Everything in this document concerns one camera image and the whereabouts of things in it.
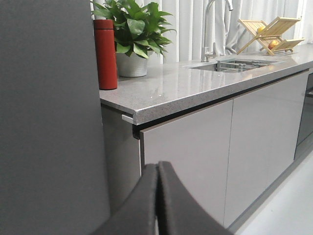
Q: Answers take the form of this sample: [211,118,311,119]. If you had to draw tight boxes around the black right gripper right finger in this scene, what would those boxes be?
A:
[157,162,232,235]

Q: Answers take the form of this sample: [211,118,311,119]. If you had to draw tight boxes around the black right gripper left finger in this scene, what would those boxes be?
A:
[93,164,158,235]

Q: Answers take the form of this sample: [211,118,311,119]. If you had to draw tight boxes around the grey left cabinet door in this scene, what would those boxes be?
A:
[140,100,233,224]

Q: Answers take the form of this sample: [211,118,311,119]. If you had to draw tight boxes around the grey cabinet door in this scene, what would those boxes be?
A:
[140,100,233,224]
[224,71,309,227]

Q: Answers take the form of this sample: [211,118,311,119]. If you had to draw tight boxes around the grey right cabinet door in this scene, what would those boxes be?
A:
[224,71,309,227]

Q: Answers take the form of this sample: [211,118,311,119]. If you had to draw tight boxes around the grey cabinet side panel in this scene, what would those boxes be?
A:
[101,105,141,213]

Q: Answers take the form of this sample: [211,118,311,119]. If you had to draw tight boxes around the grey stone countertop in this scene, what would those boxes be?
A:
[99,44,313,125]

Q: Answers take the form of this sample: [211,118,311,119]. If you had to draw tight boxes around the white ribbed plant pot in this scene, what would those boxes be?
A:
[116,53,148,77]

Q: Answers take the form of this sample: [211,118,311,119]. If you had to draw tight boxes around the metal sink drain basket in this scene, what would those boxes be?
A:
[217,60,265,73]

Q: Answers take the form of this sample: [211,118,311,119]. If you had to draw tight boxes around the stainless steel sink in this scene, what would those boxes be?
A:
[179,57,285,73]

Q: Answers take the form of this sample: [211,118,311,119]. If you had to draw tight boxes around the chrome kitchen faucet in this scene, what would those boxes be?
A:
[201,0,233,62]

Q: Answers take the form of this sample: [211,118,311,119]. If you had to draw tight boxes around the red thermos bottle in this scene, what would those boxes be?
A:
[93,19,117,90]

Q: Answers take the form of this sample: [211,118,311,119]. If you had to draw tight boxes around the green leafy plant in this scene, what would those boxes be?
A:
[91,0,175,59]

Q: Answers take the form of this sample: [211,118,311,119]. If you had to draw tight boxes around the red apple on rack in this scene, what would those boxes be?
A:
[268,40,280,50]

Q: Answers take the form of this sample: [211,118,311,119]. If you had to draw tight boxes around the white curtain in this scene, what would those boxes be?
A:
[148,0,313,65]

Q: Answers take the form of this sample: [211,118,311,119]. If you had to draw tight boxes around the wooden folding dish rack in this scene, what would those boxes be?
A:
[237,17,305,56]

